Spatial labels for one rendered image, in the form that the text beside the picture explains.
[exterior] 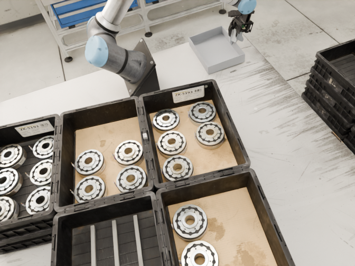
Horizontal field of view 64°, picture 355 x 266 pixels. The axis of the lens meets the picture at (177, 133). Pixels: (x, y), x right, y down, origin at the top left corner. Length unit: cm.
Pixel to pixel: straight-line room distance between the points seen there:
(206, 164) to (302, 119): 52
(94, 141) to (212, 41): 88
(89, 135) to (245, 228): 67
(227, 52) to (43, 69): 198
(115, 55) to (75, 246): 74
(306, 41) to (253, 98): 166
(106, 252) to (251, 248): 42
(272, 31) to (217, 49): 148
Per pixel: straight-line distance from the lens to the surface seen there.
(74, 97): 153
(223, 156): 100
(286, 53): 277
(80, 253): 96
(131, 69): 127
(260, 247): 89
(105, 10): 130
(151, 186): 85
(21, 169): 120
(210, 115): 107
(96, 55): 121
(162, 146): 100
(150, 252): 90
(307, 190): 114
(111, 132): 113
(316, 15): 333
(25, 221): 96
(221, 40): 165
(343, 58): 202
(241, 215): 91
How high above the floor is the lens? 168
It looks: 53 degrees down
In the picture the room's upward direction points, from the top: 10 degrees counter-clockwise
